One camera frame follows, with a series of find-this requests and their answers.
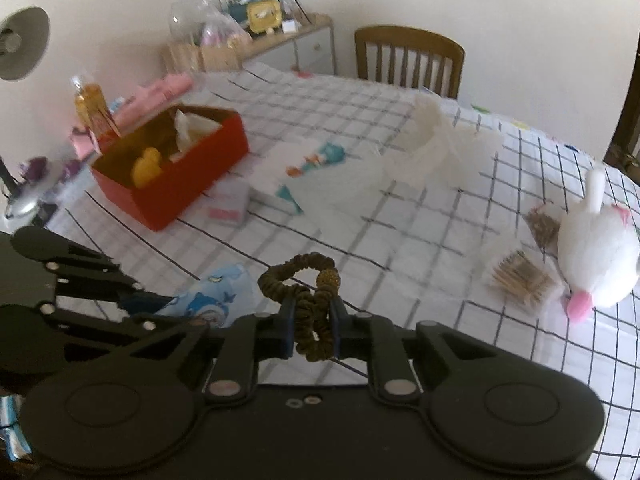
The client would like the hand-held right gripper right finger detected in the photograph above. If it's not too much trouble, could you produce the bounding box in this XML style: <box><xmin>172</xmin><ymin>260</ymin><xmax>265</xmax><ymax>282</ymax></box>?
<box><xmin>327</xmin><ymin>296</ymin><xmax>501</xmax><ymax>407</ymax></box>

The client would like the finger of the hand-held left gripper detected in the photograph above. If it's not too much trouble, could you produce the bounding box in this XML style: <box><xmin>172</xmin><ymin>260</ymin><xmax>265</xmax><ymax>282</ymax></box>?
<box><xmin>0</xmin><ymin>302</ymin><xmax>211</xmax><ymax>363</ymax></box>
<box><xmin>9</xmin><ymin>225</ymin><xmax>143</xmax><ymax>295</ymax></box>

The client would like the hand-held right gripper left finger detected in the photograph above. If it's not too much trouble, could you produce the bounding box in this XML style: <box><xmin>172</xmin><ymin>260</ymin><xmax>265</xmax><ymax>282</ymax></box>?
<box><xmin>127</xmin><ymin>296</ymin><xmax>297</xmax><ymax>407</ymax></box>

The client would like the brown hair scrunchie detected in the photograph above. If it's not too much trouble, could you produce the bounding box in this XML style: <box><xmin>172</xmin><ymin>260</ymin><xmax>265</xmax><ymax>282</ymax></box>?
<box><xmin>257</xmin><ymin>251</ymin><xmax>346</xmax><ymax>363</ymax></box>

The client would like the blue cartoon print cloth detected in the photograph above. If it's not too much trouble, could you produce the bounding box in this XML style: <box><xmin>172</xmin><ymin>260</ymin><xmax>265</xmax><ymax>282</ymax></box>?
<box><xmin>122</xmin><ymin>262</ymin><xmax>256</xmax><ymax>331</ymax></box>

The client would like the white mesh loofah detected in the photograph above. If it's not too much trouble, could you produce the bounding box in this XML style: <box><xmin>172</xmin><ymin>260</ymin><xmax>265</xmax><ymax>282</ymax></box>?
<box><xmin>382</xmin><ymin>94</ymin><xmax>506</xmax><ymax>191</ymax></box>

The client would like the grey-brown fuzzy pad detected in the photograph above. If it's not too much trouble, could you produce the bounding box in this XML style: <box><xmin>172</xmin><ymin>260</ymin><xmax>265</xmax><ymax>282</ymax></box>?
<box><xmin>525</xmin><ymin>205</ymin><xmax>563</xmax><ymax>251</ymax></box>

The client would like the checkered tablecloth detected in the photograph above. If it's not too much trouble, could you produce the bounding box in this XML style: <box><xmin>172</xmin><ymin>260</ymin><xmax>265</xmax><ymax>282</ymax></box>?
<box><xmin>47</xmin><ymin>57</ymin><xmax>640</xmax><ymax>476</ymax></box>

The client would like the purple small object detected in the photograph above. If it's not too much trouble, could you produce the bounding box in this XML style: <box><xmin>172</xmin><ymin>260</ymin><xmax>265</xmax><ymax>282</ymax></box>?
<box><xmin>20</xmin><ymin>156</ymin><xmax>48</xmax><ymax>181</ymax></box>

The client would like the pink and white tissue packet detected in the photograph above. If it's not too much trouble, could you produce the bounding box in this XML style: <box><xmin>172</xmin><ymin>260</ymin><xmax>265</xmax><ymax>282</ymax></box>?
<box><xmin>207</xmin><ymin>180</ymin><xmax>251</xmax><ymax>225</ymax></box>

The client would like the white cloth with teal print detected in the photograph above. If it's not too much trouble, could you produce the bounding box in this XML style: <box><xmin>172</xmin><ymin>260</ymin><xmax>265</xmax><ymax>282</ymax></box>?
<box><xmin>250</xmin><ymin>140</ymin><xmax>396</xmax><ymax>241</ymax></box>

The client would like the bottle of yellow liquid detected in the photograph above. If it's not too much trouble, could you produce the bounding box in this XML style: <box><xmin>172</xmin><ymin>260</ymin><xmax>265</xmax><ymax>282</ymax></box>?
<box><xmin>72</xmin><ymin>75</ymin><xmax>121</xmax><ymax>141</ymax></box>

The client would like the white crumpled cloth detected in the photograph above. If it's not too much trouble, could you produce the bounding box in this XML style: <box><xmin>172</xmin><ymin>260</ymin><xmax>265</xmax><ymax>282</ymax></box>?
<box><xmin>172</xmin><ymin>109</ymin><xmax>223</xmax><ymax>153</ymax></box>

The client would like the pink package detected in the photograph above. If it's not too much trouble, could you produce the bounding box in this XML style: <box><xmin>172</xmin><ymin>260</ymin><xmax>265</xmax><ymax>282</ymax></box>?
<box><xmin>70</xmin><ymin>72</ymin><xmax>193</xmax><ymax>158</ymax></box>

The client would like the grey desk lamp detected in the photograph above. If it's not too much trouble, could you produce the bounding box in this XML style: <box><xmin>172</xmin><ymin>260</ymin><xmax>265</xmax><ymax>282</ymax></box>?
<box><xmin>0</xmin><ymin>6</ymin><xmax>51</xmax><ymax>221</ymax></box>

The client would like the light wooden box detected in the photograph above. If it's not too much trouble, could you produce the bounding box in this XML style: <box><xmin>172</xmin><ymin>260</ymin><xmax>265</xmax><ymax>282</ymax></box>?
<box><xmin>165</xmin><ymin>40</ymin><xmax>243</xmax><ymax>73</ymax></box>

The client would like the white plush toy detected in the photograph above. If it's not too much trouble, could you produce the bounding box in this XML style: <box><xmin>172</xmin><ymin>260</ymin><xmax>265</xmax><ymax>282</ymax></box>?
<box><xmin>556</xmin><ymin>166</ymin><xmax>640</xmax><ymax>323</ymax></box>

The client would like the clear plastic bag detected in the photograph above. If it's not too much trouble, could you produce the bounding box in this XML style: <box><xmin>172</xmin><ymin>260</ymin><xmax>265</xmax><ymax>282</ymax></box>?
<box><xmin>170</xmin><ymin>0</ymin><xmax>251</xmax><ymax>48</ymax></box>

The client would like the low wooden cabinet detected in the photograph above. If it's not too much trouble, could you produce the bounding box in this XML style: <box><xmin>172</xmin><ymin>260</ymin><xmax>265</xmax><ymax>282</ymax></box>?
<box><xmin>162</xmin><ymin>12</ymin><xmax>337</xmax><ymax>77</ymax></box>

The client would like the yellow plastic case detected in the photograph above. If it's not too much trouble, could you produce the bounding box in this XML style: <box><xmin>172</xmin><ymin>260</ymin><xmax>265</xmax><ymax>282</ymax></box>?
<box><xmin>247</xmin><ymin>0</ymin><xmax>281</xmax><ymax>36</ymax></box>

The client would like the reed diffuser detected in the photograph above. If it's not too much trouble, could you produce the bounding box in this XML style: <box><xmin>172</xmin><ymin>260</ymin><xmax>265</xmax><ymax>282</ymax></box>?
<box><xmin>280</xmin><ymin>0</ymin><xmax>316</xmax><ymax>25</ymax></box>

